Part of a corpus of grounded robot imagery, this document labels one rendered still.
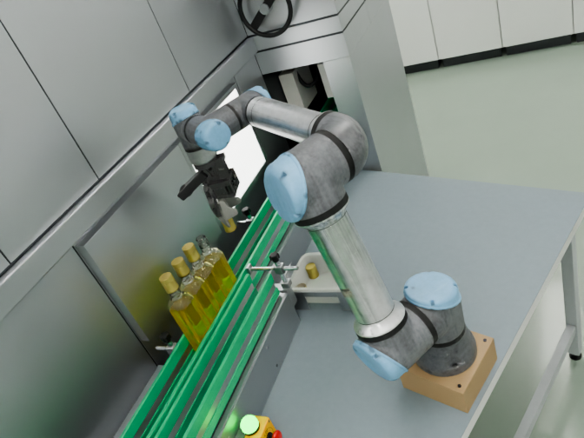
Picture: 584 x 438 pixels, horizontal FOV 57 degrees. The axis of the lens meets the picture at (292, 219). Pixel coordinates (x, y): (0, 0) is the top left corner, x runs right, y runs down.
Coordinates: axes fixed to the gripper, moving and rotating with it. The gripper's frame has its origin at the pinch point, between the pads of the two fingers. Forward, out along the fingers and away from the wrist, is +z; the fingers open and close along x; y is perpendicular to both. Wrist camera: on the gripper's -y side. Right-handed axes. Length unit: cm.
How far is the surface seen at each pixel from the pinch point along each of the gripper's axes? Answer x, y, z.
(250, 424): -49, 4, 28
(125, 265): -21.1, -21.9, -6.6
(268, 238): 13.2, 4.5, 18.8
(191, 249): -15.2, -6.1, -2.7
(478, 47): 336, 123, 99
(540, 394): -5, 77, 93
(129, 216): -12.0, -19.4, -15.3
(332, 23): 75, 37, -24
